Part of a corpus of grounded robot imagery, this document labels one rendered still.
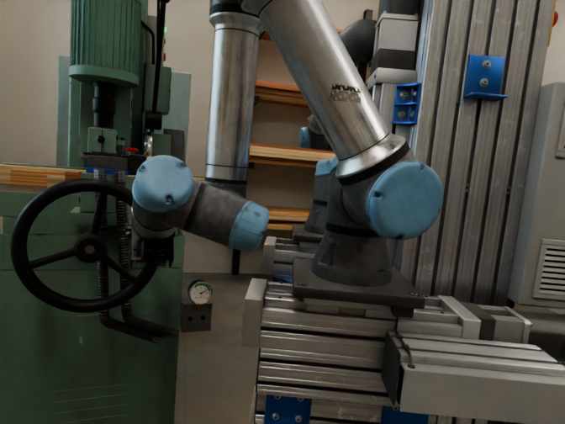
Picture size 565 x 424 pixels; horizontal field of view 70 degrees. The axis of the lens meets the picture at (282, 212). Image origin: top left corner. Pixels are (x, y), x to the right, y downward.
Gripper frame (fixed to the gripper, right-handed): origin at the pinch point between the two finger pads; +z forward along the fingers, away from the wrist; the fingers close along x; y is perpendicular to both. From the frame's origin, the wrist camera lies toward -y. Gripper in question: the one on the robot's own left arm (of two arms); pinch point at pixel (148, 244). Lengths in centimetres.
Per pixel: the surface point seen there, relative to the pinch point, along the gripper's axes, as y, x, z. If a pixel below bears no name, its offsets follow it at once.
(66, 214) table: -14.1, -18.0, 19.3
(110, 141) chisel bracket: -35.8, -8.8, 19.8
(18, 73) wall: -201, -82, 206
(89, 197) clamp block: -13.9, -12.2, 8.3
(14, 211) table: -14.4, -28.7, 19.2
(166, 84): -65, 7, 28
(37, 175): -28.8, -26.8, 28.6
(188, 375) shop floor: 24, 26, 122
